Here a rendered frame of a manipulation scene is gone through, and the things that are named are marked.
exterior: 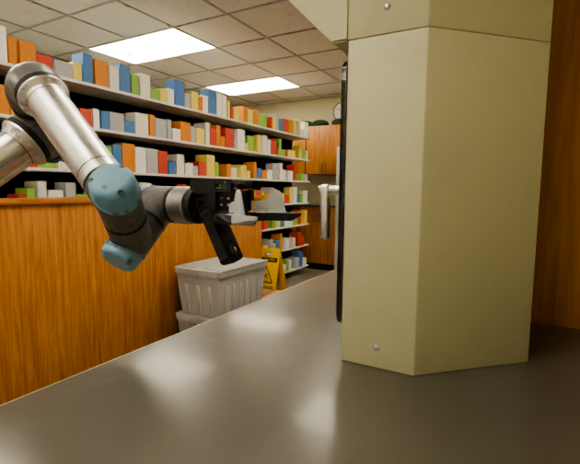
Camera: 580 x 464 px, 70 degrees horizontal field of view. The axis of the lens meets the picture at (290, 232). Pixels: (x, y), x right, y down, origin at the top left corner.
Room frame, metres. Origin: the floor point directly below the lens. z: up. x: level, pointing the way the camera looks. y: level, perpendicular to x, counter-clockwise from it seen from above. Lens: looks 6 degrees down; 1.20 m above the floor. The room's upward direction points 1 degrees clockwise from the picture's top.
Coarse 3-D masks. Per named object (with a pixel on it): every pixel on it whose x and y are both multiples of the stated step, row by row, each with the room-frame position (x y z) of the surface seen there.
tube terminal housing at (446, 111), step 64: (384, 0) 0.59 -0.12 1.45; (448, 0) 0.57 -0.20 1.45; (512, 0) 0.60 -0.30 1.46; (384, 64) 0.59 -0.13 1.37; (448, 64) 0.57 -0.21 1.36; (512, 64) 0.60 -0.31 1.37; (384, 128) 0.59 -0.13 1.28; (448, 128) 0.57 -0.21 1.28; (512, 128) 0.60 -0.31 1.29; (384, 192) 0.59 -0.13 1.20; (448, 192) 0.57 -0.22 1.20; (512, 192) 0.60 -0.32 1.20; (384, 256) 0.58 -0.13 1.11; (448, 256) 0.57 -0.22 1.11; (512, 256) 0.60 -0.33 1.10; (384, 320) 0.58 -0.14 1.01; (448, 320) 0.57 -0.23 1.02; (512, 320) 0.60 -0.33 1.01
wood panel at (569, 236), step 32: (576, 0) 0.79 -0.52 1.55; (576, 32) 0.79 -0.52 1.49; (576, 64) 0.79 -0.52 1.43; (576, 96) 0.79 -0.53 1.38; (544, 128) 0.81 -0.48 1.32; (576, 128) 0.79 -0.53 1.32; (544, 160) 0.81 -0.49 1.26; (576, 160) 0.78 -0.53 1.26; (544, 192) 0.81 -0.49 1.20; (576, 192) 0.78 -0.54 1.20; (544, 224) 0.81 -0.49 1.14; (576, 224) 0.78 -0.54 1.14; (544, 256) 0.80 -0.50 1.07; (576, 256) 0.78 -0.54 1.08; (544, 288) 0.80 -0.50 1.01; (576, 288) 0.78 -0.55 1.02; (544, 320) 0.80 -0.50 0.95; (576, 320) 0.77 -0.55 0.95
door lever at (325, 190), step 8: (328, 184) 0.68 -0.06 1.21; (320, 192) 0.68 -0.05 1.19; (328, 192) 0.68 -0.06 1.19; (336, 192) 0.68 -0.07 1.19; (320, 200) 0.68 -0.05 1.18; (328, 200) 0.68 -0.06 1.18; (320, 208) 0.68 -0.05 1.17; (328, 208) 0.68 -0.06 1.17; (320, 216) 0.68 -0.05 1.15; (328, 216) 0.68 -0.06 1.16; (320, 224) 0.68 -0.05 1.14; (328, 224) 0.68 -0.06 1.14; (320, 232) 0.68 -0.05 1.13; (328, 232) 0.68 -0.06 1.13
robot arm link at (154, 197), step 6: (150, 186) 0.87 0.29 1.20; (156, 186) 0.87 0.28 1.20; (162, 186) 0.87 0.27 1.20; (144, 192) 0.86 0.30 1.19; (150, 192) 0.85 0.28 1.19; (156, 192) 0.84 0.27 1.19; (162, 192) 0.83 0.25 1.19; (144, 198) 0.84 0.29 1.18; (150, 198) 0.84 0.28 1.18; (156, 198) 0.83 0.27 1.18; (162, 198) 0.82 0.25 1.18; (144, 204) 0.82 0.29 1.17; (150, 204) 0.83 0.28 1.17; (156, 204) 0.83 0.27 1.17; (162, 204) 0.82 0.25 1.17; (150, 210) 0.82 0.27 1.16; (156, 210) 0.82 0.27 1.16; (162, 210) 0.82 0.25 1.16; (162, 216) 0.83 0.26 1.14; (162, 222) 0.83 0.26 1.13; (168, 222) 0.84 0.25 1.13
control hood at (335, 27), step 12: (288, 0) 0.67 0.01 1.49; (300, 0) 0.65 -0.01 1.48; (312, 0) 0.64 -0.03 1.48; (324, 0) 0.63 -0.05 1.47; (336, 0) 0.62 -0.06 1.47; (348, 0) 0.62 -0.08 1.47; (312, 12) 0.64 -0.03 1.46; (324, 12) 0.63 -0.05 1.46; (336, 12) 0.62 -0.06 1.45; (348, 12) 0.62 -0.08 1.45; (324, 24) 0.63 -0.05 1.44; (336, 24) 0.62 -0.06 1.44; (348, 24) 0.62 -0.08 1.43; (336, 36) 0.62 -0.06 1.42; (348, 36) 0.62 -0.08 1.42; (348, 48) 0.65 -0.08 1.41
